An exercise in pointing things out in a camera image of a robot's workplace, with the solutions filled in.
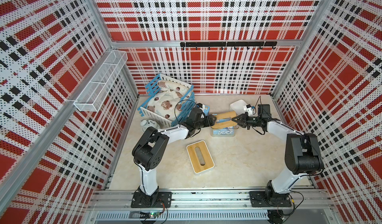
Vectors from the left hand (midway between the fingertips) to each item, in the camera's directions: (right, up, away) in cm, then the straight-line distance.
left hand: (214, 118), depth 93 cm
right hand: (+12, 0, -4) cm, 13 cm away
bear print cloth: (-33, +11, +11) cm, 37 cm away
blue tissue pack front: (+7, -8, -1) cm, 11 cm away
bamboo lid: (+4, +2, -1) cm, 4 cm away
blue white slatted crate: (-18, +12, +8) cm, 23 cm away
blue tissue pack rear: (-5, +6, +11) cm, 14 cm away
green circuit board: (-31, -44, -24) cm, 59 cm away
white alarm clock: (-43, -3, -3) cm, 43 cm away
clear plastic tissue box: (+14, -5, -2) cm, 15 cm away
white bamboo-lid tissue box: (-9, -24, -6) cm, 26 cm away
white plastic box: (+20, +8, +18) cm, 27 cm away
